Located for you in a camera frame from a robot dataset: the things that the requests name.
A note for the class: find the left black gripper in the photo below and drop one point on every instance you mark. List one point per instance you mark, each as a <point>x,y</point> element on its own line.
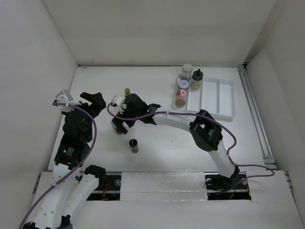
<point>97,104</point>

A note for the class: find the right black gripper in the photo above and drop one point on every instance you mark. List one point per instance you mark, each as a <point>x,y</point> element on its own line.
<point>118,123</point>

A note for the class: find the white lid pepper jar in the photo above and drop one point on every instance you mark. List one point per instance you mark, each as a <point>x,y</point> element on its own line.
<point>116,130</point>

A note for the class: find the black pepper grinder bottle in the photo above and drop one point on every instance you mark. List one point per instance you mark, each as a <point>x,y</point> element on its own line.
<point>133,143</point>

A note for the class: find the yellow label brown bottle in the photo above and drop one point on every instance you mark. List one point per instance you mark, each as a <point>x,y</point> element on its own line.
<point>127,92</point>

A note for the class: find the pink lid spice jar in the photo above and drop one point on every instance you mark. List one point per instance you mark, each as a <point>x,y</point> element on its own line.
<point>180,99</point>

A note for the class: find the white lid dark spice jar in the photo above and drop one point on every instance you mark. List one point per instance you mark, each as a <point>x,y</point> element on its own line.
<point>183,85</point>

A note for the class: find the blue label salt jar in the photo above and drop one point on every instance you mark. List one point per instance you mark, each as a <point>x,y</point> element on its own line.
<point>186,72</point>

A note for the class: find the black lid beige spice jar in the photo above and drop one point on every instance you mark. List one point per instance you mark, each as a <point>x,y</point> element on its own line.
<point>196,80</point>

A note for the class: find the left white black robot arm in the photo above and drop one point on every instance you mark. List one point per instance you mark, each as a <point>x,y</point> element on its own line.
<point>59,205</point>

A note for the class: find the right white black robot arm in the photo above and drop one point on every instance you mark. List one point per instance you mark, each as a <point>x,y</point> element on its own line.
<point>205,131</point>

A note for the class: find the white divided organizer tray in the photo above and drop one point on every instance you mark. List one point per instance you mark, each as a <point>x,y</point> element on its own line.
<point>215,96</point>

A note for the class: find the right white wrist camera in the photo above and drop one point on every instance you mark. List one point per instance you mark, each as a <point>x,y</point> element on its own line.
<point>118,102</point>

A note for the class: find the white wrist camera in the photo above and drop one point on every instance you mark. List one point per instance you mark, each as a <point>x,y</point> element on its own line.
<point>63,97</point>
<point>118,102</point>

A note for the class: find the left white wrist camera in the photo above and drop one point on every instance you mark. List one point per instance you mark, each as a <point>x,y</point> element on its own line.
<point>63,97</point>

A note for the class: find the front mounting rail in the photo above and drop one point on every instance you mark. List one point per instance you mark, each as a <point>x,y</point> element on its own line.
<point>168,186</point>

